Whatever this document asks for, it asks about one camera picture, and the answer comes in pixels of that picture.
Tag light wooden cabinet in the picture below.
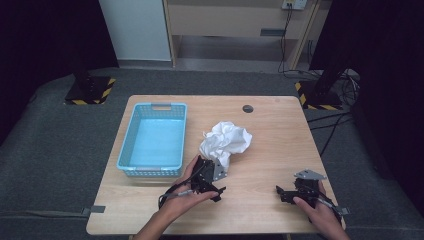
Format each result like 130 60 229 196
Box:
162 0 326 71

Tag dark curtain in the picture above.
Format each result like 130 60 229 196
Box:
0 0 120 149
309 0 424 218

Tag black stand with striped base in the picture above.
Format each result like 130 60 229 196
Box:
63 56 117 106
294 63 351 111

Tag white panel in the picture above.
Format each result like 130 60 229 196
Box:
98 0 173 62

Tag black floor cables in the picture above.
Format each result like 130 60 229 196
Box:
305 69 362 158

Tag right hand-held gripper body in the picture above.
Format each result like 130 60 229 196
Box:
292 168 328 206

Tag person's left hand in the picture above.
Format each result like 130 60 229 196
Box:
159 156 219 223

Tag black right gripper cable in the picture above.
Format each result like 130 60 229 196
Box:
311 186 345 222

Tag white cloth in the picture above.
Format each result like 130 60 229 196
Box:
198 120 254 173

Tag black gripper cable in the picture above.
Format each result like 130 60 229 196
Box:
157 166 205 211
311 186 345 222

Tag person's right hand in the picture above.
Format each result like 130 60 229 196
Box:
292 179 345 234

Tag grey cabinet label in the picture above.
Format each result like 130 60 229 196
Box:
259 28 287 38

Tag white power socket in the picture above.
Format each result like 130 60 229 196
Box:
281 0 309 11

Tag black socket cable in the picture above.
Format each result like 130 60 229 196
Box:
277 3 321 80

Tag blue plastic basket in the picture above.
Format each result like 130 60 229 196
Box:
116 102 189 178

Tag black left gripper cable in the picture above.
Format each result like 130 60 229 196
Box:
157 166 205 211

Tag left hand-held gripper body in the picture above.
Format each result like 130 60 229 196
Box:
191 154 229 194

